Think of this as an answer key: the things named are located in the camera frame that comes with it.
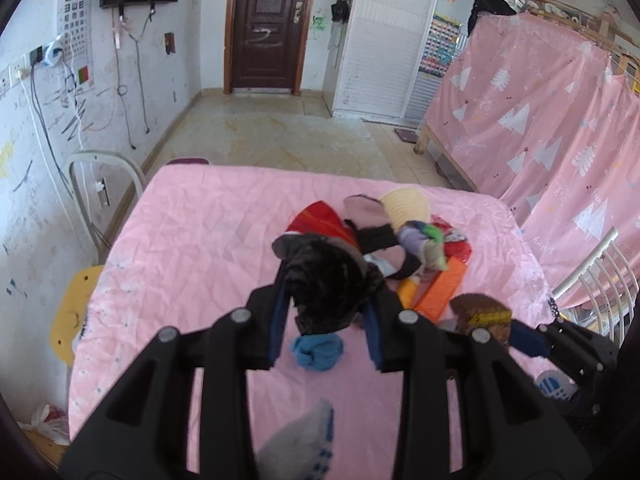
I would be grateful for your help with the white louvred cabinet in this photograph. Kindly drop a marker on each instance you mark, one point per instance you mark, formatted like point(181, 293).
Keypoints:
point(380, 40)

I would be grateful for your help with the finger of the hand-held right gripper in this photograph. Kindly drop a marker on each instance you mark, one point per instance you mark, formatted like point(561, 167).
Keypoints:
point(530, 341)

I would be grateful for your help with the black clothing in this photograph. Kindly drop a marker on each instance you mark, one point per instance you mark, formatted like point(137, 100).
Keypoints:
point(490, 10)

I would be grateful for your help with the beige round ribbed mat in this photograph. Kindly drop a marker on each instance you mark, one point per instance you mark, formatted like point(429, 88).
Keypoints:
point(407, 205)

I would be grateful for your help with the white slatted rack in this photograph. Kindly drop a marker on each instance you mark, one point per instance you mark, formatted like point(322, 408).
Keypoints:
point(597, 270)

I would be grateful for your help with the black sock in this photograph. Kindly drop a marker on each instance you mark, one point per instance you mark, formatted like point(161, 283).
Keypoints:
point(325, 280)

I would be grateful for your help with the floor scale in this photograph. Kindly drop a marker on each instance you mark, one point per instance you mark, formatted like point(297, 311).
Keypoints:
point(406, 135)

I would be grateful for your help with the blue balled sock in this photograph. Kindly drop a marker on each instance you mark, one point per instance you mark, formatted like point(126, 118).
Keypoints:
point(317, 352)

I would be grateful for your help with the yellow stool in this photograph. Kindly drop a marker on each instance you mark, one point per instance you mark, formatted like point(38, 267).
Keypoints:
point(70, 315)

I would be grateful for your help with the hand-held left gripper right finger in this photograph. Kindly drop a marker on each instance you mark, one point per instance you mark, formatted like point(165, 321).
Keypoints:
point(373, 337)

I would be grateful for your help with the yellow tube white cap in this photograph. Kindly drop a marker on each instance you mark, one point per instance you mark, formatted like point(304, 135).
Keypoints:
point(407, 292)

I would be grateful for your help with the dark brown door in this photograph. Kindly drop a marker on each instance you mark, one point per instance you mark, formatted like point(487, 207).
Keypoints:
point(267, 25)

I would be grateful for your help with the pink grey sock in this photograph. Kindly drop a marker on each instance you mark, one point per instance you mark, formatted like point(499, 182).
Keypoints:
point(365, 210)

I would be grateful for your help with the orange box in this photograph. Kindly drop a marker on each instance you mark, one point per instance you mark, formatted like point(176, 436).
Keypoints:
point(442, 287)

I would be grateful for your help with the wall power socket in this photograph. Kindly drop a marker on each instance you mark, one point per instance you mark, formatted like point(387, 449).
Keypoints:
point(45, 55)

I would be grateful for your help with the pink tablecloth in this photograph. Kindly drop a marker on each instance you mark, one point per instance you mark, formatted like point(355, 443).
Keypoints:
point(200, 240)

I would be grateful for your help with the eye chart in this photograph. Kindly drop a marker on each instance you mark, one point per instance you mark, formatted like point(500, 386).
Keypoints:
point(75, 15)

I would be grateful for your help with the red white patterned sock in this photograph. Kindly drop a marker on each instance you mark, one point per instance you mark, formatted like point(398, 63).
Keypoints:
point(459, 247)

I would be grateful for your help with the person's left hand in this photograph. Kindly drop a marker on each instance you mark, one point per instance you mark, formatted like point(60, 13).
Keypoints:
point(300, 445)

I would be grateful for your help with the brown wall box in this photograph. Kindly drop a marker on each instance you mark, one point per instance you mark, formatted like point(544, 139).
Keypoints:
point(170, 43)

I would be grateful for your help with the white plastic bag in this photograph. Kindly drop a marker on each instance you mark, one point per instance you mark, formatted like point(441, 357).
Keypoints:
point(47, 425)

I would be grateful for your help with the colourful wall poster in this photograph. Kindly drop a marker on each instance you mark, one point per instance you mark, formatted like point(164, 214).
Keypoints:
point(440, 45)

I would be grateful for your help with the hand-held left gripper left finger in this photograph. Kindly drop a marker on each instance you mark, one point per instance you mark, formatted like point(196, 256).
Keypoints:
point(277, 327)

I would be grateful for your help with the mauve sock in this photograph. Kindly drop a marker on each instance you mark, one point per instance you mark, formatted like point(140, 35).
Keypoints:
point(395, 262)

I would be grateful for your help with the pink tree print curtain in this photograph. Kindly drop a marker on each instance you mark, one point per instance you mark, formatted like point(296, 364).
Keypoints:
point(540, 135)

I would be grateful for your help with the brown sock yellow label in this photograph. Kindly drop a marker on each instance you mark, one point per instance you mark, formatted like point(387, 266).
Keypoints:
point(477, 312)

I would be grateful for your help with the white metal chair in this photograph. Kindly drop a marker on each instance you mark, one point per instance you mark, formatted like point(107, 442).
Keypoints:
point(80, 180)

